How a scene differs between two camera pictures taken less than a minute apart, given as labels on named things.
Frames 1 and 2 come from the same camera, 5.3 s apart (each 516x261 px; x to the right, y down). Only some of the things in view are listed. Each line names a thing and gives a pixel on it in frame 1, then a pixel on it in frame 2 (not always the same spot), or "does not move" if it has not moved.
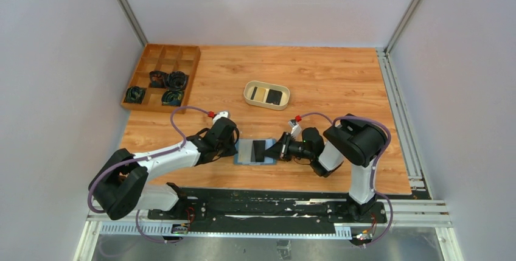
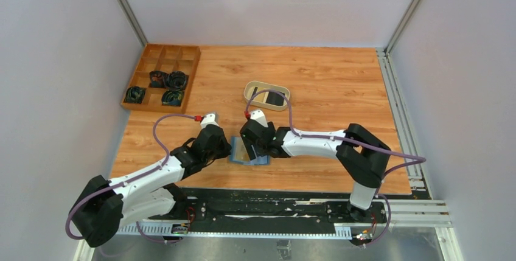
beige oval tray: (267, 95) does not move
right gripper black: (281, 149) to (251, 150)
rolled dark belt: (158, 79) does not move
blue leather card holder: (251, 151) does not move
